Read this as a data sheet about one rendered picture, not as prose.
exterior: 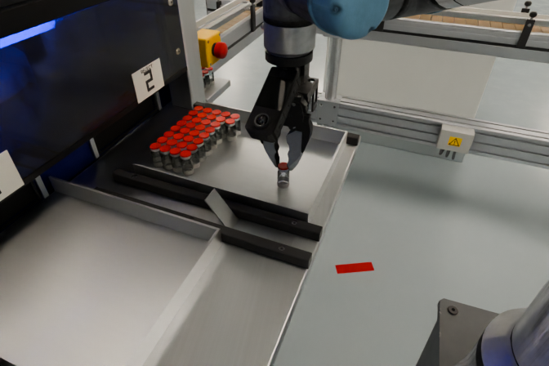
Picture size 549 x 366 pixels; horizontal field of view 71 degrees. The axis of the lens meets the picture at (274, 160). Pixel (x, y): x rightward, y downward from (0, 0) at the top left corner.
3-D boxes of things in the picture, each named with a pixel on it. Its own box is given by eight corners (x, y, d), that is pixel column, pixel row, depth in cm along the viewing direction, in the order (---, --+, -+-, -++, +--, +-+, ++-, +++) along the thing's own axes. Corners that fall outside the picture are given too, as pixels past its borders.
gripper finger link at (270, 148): (287, 153, 72) (292, 110, 66) (275, 171, 68) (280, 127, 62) (272, 148, 73) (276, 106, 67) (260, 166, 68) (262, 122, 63)
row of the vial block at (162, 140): (151, 166, 75) (146, 147, 72) (198, 122, 89) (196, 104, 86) (160, 168, 75) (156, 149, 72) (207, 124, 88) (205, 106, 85)
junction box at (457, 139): (435, 148, 154) (441, 129, 149) (436, 141, 158) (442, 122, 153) (467, 154, 151) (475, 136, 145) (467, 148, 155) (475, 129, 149)
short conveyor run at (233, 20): (177, 107, 102) (167, 50, 93) (130, 96, 107) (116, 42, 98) (273, 29, 153) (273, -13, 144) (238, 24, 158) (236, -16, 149)
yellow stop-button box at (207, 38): (184, 64, 96) (180, 35, 92) (198, 54, 102) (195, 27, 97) (210, 69, 94) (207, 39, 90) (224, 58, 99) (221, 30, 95)
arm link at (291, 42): (307, 30, 50) (250, 24, 52) (305, 64, 53) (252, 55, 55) (323, 15, 56) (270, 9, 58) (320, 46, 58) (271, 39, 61)
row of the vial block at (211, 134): (180, 174, 73) (176, 154, 70) (225, 127, 87) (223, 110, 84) (190, 176, 73) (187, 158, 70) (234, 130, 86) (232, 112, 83)
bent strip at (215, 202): (207, 226, 63) (203, 199, 59) (216, 214, 65) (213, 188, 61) (288, 251, 59) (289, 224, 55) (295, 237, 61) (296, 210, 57)
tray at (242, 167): (136, 178, 73) (132, 163, 70) (207, 114, 92) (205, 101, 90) (307, 229, 62) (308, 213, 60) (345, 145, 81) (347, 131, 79)
